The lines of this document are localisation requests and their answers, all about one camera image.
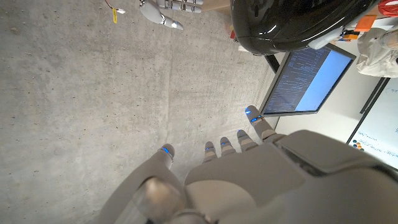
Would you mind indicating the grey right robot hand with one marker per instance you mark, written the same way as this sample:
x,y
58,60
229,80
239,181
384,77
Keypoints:
x,y
155,11

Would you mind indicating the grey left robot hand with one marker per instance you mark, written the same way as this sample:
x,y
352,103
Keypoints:
x,y
264,186

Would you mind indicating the black electric kettle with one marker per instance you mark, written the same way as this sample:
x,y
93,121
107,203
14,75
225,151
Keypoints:
x,y
280,25

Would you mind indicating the white cloth bag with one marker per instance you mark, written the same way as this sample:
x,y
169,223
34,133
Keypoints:
x,y
376,56

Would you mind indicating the computer monitor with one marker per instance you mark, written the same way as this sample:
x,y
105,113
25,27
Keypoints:
x,y
311,81

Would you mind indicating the whiteboard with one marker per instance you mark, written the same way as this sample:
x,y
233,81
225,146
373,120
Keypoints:
x,y
379,133

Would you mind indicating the orange cube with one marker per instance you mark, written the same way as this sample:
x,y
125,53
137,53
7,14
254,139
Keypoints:
x,y
365,23

